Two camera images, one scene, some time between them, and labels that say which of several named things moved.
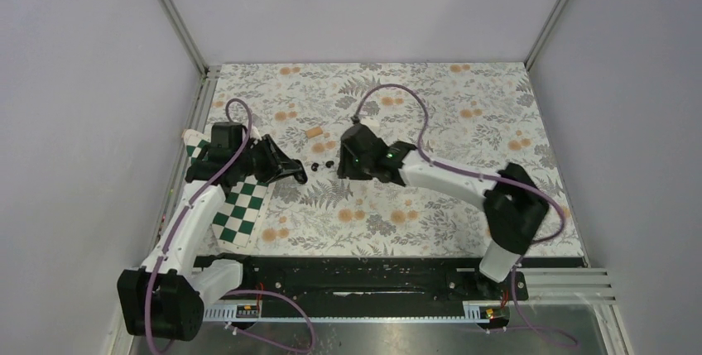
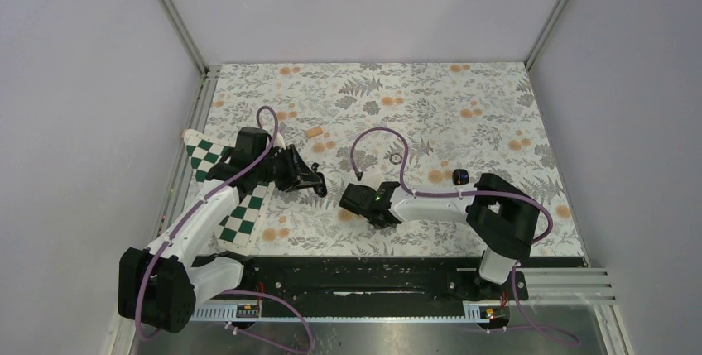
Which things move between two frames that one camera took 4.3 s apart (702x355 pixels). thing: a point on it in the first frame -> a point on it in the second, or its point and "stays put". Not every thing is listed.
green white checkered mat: x=241 y=220 stays put
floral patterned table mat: x=472 y=117 stays put
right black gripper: x=345 y=168 -> x=391 y=223
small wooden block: x=314 y=131 stays put
